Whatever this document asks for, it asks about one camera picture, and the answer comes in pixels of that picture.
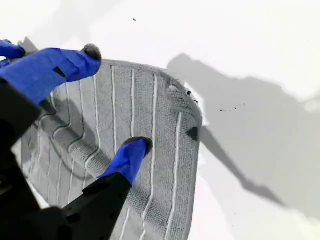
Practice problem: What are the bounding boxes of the grey white-striped towel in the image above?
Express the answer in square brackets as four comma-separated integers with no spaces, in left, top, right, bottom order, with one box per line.
[18,58,204,240]

